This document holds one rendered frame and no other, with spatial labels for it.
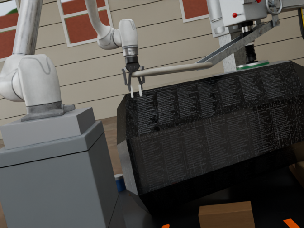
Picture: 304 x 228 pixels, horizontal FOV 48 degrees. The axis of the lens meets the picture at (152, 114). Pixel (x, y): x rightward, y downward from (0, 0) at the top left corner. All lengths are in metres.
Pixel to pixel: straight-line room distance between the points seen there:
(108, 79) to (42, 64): 7.00
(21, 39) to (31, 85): 0.32
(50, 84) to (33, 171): 0.37
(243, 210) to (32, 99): 1.26
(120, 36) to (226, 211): 1.15
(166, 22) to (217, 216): 6.82
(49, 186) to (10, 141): 0.24
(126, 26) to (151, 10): 6.54
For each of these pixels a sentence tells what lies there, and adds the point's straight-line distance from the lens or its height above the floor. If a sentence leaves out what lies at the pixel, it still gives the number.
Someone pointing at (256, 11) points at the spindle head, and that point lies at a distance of 2.39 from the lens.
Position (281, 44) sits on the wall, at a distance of 8.89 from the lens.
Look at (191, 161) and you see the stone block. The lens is 2.07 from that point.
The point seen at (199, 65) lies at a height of 0.96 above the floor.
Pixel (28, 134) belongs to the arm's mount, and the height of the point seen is 0.85.
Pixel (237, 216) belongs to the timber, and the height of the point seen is 0.11.
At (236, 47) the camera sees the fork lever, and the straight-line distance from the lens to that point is 2.30.
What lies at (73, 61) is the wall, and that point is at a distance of 8.66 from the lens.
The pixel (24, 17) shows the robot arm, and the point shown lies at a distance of 1.80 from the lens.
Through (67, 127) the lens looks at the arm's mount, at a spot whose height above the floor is 0.84.
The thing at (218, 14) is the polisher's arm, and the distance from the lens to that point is 3.08.
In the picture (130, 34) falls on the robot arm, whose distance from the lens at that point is 1.96.
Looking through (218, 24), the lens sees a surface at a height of 1.25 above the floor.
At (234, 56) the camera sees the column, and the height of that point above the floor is 0.95.
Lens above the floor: 1.01
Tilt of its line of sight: 8 degrees down
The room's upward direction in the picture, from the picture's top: 12 degrees counter-clockwise
